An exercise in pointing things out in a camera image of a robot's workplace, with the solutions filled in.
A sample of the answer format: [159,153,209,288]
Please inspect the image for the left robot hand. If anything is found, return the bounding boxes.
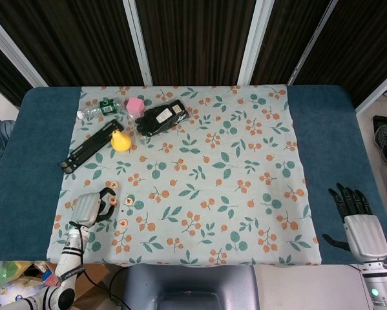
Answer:
[69,186,118,229]

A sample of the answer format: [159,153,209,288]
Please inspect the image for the dark ribbed partition panel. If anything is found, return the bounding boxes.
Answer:
[0,32,36,107]
[289,0,387,112]
[0,0,149,88]
[128,0,271,87]
[241,0,338,87]

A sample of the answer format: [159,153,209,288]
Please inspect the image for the black gloves in bag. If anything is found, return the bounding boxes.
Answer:
[135,99,191,138]

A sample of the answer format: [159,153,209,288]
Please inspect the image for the clear bottle green label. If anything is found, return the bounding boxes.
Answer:
[76,96,121,120]

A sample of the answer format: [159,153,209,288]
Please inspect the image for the grey knit sneaker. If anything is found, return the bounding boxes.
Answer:
[373,124,387,166]

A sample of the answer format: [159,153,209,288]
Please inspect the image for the white bag blue logo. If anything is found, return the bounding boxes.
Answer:
[0,287,31,310]

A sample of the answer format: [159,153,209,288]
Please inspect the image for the light grey base plate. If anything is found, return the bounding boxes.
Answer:
[253,264,373,310]

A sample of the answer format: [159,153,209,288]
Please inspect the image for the black folding stand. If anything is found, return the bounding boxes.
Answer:
[58,118,125,175]

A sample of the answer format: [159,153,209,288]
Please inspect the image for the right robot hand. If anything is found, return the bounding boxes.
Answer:
[322,182,387,261]

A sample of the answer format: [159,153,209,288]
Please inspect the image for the pink cube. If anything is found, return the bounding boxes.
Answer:
[125,96,145,116]

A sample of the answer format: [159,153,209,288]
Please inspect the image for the black floor cable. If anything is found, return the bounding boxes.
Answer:
[107,267,129,306]

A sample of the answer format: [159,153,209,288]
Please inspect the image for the brown cardboard box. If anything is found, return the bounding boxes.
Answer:
[73,263,112,310]

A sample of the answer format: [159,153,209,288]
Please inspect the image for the pink red small box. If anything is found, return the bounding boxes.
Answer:
[43,267,64,287]

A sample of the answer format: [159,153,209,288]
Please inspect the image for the floral tablecloth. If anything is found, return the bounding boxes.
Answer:
[46,84,322,267]

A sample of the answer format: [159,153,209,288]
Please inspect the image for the grey-blue robot chest cover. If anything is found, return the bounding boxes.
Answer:
[120,263,257,310]

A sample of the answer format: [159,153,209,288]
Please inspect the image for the yellow toy pear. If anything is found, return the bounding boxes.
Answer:
[110,129,132,152]

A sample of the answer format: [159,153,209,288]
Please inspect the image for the blue table cover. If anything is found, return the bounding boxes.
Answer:
[0,84,387,264]

